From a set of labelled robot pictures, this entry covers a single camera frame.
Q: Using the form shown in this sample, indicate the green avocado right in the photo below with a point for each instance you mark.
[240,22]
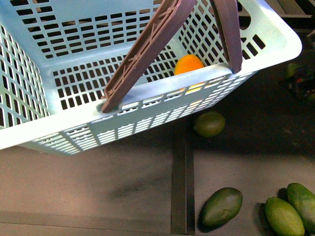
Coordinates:
[303,201]

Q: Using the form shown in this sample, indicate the brown basket handle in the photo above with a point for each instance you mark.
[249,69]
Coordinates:
[169,17]

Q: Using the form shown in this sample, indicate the black tray divider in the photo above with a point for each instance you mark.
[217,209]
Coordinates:
[182,190]

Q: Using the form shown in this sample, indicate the dark green avocado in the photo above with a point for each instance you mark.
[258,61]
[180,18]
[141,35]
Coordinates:
[221,207]

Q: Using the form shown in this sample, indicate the green avocado middle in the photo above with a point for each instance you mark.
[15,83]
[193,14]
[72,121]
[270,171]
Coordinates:
[283,218]

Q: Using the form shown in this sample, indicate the yellow mango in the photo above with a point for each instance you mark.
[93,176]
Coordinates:
[188,63]

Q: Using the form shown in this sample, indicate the light teal plastic basket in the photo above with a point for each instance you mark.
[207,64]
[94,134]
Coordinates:
[57,56]

